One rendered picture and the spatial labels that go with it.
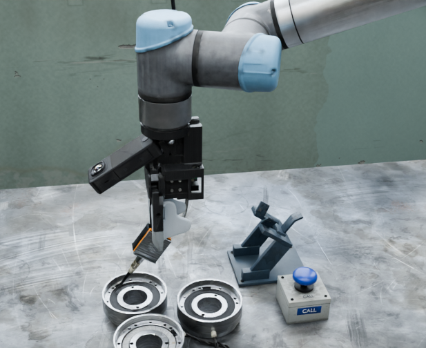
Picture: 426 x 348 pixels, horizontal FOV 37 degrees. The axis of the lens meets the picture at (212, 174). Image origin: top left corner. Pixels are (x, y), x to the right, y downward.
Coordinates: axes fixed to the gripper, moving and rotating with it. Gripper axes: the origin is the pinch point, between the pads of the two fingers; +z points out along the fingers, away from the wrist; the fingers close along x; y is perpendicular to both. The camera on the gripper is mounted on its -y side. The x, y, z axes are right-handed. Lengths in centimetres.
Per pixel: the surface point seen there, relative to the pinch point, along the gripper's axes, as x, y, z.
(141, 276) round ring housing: 3.1, -2.1, 9.8
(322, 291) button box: -6.9, 26.2, 8.7
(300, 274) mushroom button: -5.8, 22.7, 5.7
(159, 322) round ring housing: -8.2, -0.5, 10.2
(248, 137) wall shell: 155, 56, 61
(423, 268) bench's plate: 1, 49, 13
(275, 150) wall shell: 155, 68, 69
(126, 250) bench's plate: 15.3, -4.0, 13.1
